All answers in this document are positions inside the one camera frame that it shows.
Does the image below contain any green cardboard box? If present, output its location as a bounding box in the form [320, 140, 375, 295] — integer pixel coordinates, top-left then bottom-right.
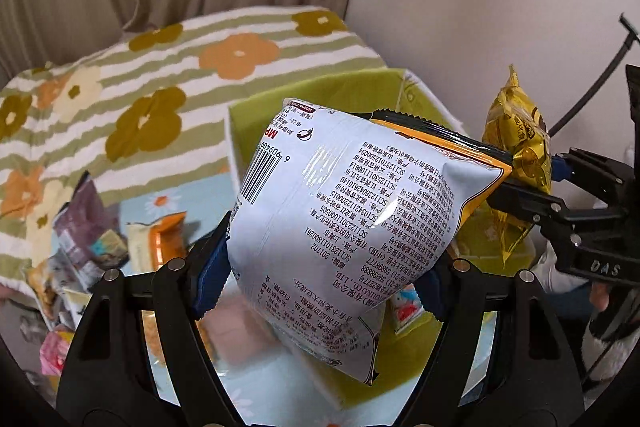
[222, 67, 537, 414]

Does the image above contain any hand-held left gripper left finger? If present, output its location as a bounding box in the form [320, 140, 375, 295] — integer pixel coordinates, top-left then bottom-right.
[55, 211, 242, 427]

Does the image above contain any black metal stand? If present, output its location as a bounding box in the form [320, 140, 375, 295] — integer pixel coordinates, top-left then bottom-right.
[547, 13, 640, 135]

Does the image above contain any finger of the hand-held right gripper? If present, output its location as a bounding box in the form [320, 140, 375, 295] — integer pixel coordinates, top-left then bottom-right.
[486, 178, 572, 229]
[549, 148, 628, 188]

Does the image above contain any person's right hand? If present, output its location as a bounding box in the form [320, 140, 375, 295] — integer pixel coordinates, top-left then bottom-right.
[589, 279, 612, 314]

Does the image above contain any cream and orange snack packet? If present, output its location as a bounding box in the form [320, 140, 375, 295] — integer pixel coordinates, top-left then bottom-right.
[125, 211, 190, 274]

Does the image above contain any blue daisy bed sheet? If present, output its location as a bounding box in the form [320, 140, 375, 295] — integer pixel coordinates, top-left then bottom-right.
[95, 159, 501, 427]

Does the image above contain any striped floral blanket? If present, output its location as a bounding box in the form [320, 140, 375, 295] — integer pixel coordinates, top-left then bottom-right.
[0, 6, 390, 290]

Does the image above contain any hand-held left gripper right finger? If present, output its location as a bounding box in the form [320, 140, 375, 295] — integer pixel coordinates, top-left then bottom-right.
[395, 257, 587, 427]

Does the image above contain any small cartoon snack packet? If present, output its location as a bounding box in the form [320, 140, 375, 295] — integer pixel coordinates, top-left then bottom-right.
[394, 283, 427, 334]

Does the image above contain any pile of snack packets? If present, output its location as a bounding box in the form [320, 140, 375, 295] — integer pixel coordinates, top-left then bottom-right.
[25, 172, 132, 380]

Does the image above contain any yellow snack packet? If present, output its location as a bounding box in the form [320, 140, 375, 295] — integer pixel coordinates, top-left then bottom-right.
[481, 64, 554, 266]

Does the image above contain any white chip bag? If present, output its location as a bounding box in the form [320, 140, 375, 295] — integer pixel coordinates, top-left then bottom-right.
[226, 97, 515, 387]

